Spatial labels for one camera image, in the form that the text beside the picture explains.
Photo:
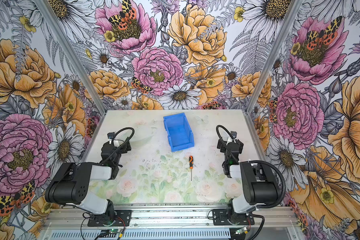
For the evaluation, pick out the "right aluminium corner post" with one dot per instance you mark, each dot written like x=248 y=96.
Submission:
x=291 y=15

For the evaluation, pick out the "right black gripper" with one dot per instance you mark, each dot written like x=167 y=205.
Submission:
x=230 y=145

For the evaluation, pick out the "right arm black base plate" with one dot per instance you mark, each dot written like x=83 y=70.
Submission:
x=223 y=217

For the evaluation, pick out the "aluminium front rail frame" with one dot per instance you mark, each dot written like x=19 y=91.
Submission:
x=169 y=216

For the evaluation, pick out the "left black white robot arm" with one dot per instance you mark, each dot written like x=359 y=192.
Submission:
x=70 y=185

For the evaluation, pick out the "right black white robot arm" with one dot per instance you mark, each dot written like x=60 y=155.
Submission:
x=263 y=186

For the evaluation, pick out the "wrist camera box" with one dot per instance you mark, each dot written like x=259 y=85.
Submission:
x=233 y=135
x=111 y=136

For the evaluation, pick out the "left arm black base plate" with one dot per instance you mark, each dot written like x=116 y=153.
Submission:
x=121 y=218

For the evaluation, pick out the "blue plastic storage bin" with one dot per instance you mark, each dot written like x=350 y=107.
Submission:
x=180 y=135

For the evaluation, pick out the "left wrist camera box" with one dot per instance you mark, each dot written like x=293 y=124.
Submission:
x=111 y=136

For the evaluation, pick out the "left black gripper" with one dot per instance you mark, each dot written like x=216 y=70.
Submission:
x=120 y=146

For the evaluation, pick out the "aluminium corner post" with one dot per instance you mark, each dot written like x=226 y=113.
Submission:
x=291 y=15
x=61 y=36

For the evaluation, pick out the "left aluminium corner post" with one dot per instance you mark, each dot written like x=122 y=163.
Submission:
x=61 y=36

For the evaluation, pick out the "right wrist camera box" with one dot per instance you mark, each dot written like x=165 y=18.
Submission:
x=233 y=135

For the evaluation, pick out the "white vented cable duct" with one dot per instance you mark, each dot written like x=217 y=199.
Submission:
x=142 y=234

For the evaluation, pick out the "orange black handled screwdriver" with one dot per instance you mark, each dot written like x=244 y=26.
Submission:
x=191 y=165

